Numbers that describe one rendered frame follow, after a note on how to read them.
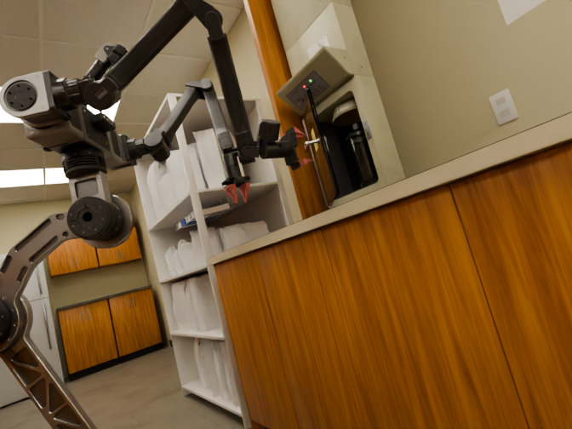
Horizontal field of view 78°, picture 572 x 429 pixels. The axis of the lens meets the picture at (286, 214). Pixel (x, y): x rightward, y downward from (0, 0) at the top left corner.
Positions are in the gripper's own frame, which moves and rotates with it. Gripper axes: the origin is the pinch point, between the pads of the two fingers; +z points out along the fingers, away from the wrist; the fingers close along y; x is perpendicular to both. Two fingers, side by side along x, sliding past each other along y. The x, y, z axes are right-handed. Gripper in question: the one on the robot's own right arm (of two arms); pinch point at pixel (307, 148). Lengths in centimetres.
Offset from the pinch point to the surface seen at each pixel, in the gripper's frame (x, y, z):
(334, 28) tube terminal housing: -14.5, 41.1, 16.8
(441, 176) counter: -53, -28, -14
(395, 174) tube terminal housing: -16.6, -18.2, 22.0
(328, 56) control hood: -15.4, 27.7, 7.4
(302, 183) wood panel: 20.3, -7.9, 10.1
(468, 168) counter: -59, -29, -14
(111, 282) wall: 539, -1, 4
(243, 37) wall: 100, 127, 60
